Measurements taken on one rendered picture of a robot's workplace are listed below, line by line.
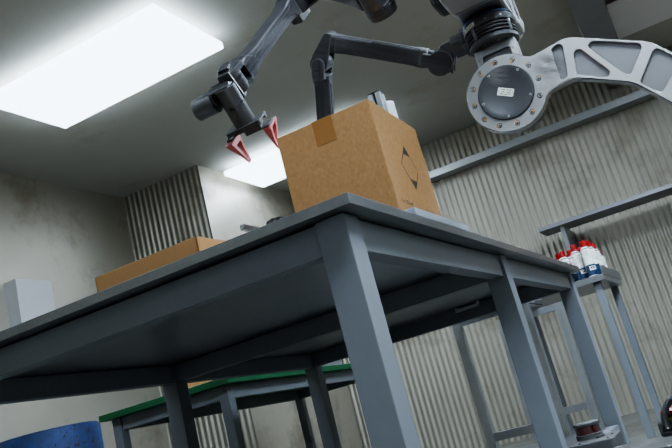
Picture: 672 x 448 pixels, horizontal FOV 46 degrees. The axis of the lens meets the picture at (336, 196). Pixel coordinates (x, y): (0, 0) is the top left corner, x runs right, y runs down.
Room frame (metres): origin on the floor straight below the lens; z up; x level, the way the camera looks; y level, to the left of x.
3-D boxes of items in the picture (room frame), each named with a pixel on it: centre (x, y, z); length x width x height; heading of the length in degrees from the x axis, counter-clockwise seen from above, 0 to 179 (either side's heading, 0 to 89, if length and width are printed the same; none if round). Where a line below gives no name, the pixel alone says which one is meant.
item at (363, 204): (2.48, 0.16, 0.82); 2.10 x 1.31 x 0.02; 156
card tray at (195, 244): (1.61, 0.33, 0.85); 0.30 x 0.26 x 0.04; 156
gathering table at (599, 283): (4.63, -1.12, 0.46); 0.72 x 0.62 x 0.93; 156
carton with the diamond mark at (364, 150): (1.78, -0.07, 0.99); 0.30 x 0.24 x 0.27; 158
